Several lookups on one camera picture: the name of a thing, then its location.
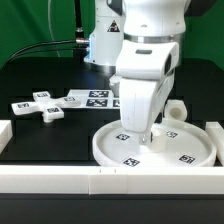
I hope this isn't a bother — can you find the black cable bundle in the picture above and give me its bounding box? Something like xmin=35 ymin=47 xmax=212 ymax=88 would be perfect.
xmin=6 ymin=39 xmax=90 ymax=64

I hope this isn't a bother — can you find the white left fence block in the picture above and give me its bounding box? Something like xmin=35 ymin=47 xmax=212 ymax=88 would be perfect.
xmin=0 ymin=120 xmax=13 ymax=154

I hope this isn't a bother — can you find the white round table top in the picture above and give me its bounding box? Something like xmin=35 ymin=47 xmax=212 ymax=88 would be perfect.
xmin=92 ymin=119 xmax=217 ymax=168

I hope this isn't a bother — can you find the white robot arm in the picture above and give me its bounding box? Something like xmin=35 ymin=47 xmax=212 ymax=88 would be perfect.
xmin=85 ymin=0 xmax=191 ymax=144

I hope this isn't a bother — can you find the white front fence bar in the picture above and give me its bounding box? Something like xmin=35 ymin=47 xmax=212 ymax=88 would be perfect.
xmin=0 ymin=165 xmax=224 ymax=195

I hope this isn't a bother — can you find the white fence block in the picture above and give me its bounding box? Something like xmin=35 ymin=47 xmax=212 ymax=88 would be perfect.
xmin=0 ymin=120 xmax=13 ymax=154
xmin=205 ymin=122 xmax=224 ymax=167

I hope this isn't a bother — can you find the white cross-shaped table base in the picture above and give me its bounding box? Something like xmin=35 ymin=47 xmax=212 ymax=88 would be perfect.
xmin=11 ymin=91 xmax=81 ymax=123

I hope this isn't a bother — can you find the white right fence block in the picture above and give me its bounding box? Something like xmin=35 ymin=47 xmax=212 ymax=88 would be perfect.
xmin=205 ymin=122 xmax=224 ymax=167

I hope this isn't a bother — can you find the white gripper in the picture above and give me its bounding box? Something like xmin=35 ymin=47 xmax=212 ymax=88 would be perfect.
xmin=116 ymin=40 xmax=179 ymax=145

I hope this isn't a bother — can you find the black vertical pole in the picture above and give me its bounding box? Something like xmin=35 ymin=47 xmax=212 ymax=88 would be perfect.
xmin=74 ymin=0 xmax=84 ymax=39

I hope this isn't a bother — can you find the white marker sheet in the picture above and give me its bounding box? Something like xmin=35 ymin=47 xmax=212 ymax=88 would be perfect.
xmin=68 ymin=89 xmax=120 ymax=109

